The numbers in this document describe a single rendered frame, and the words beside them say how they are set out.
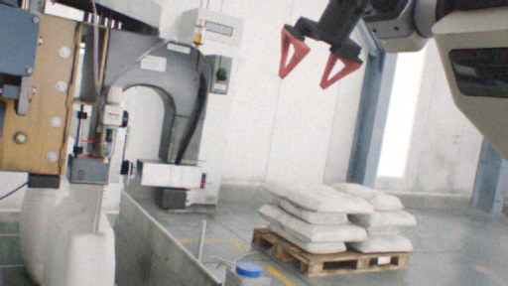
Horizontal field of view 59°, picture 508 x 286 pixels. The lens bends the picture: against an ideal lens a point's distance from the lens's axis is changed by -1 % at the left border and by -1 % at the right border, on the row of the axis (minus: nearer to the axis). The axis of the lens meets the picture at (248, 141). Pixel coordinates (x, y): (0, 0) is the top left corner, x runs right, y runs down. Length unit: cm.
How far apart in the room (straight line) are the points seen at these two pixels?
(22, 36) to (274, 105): 533
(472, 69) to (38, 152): 80
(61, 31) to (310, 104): 547
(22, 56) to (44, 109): 27
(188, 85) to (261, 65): 480
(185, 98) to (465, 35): 59
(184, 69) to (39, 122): 32
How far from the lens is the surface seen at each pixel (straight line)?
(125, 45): 99
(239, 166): 579
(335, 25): 73
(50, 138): 97
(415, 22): 89
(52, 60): 97
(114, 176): 103
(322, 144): 649
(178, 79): 102
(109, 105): 93
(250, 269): 107
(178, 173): 104
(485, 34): 74
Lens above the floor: 122
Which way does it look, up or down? 4 degrees down
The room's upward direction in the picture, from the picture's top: 9 degrees clockwise
